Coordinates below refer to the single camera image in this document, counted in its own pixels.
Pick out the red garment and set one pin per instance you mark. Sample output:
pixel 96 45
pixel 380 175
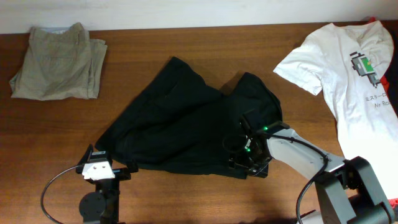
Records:
pixel 385 84

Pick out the black shorts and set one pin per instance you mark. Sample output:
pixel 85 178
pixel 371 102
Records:
pixel 179 124

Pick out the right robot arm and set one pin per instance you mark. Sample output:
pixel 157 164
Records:
pixel 338 190

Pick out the folded khaki pants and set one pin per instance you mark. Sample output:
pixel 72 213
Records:
pixel 60 63

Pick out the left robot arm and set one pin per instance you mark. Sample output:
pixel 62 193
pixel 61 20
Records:
pixel 102 205

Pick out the white printed t-shirt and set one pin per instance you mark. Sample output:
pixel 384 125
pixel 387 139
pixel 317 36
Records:
pixel 346 64

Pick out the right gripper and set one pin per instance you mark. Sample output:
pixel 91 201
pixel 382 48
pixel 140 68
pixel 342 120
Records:
pixel 258 170

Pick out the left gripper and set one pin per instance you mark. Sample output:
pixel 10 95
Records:
pixel 123 173

